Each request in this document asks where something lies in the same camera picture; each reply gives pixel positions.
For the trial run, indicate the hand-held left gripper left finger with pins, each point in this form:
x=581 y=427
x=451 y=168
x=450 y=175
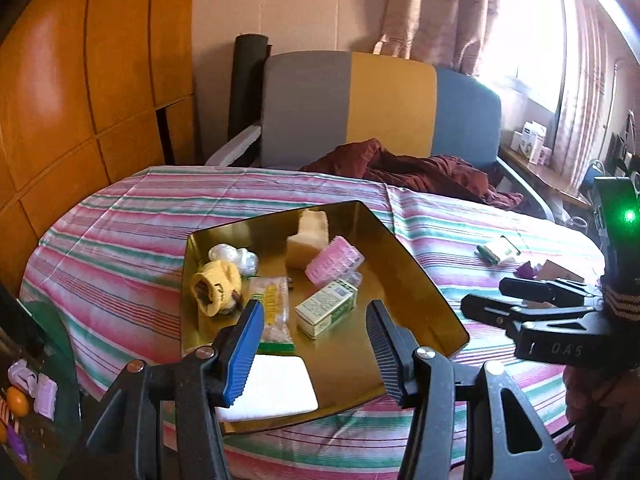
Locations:
x=245 y=355

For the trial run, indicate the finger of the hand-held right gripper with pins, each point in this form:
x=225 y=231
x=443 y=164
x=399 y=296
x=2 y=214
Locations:
x=530 y=289
x=500 y=310

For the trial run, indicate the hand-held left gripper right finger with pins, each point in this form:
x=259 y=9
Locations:
x=387 y=355

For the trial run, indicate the purple paper wrapper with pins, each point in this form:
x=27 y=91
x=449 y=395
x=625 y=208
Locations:
x=527 y=270

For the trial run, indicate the tall cream box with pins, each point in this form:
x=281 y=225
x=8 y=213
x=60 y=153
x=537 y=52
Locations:
x=560 y=271

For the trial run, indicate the gold metal tray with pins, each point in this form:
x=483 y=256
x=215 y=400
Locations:
x=350 y=360

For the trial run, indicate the small green white box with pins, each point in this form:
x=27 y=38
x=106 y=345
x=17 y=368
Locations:
x=500 y=250

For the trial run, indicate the white foam block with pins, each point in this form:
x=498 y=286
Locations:
x=280 y=390

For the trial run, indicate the clear snack packet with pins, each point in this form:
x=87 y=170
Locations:
x=275 y=310

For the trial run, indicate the yellow knitted sock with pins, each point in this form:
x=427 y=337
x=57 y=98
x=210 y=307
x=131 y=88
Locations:
x=220 y=282

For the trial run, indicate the green and white box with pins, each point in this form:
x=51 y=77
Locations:
x=325 y=310

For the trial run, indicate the white plastic bundle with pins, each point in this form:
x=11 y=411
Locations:
x=235 y=257

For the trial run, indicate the yellow sponge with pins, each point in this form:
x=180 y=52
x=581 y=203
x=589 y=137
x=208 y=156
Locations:
x=307 y=240

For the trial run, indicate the person's right forearm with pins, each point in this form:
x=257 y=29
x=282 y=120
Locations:
x=610 y=400

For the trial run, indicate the wooden desk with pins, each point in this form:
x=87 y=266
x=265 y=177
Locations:
x=540 y=175

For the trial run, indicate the small pink box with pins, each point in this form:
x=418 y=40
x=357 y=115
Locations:
x=546 y=156

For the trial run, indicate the white printed box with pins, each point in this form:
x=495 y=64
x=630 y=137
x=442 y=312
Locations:
x=531 y=140

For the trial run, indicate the pink patterned curtain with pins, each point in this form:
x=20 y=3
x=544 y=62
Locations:
x=435 y=10
x=585 y=85

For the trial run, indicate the maroon jacket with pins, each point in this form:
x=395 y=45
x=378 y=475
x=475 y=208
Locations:
x=425 y=170

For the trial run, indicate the striped tablecloth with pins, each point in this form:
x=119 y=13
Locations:
x=125 y=240

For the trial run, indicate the green glass side table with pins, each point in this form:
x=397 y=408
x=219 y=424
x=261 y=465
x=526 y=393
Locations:
x=55 y=340

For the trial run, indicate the pink plastic item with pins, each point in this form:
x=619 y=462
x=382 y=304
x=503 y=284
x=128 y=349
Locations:
x=45 y=395

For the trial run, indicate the white plastic item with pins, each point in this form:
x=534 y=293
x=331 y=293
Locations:
x=22 y=372

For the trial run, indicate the grey yellow blue chair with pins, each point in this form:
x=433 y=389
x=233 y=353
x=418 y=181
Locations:
x=390 y=105

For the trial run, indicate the orange fruit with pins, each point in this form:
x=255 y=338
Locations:
x=16 y=401

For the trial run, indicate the purple plastic item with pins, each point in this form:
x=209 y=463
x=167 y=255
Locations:
x=15 y=444

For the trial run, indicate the black rolled mat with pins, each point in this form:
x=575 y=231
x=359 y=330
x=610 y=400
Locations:
x=247 y=85

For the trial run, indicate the wooden wardrobe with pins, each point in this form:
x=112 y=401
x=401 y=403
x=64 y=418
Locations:
x=75 y=85

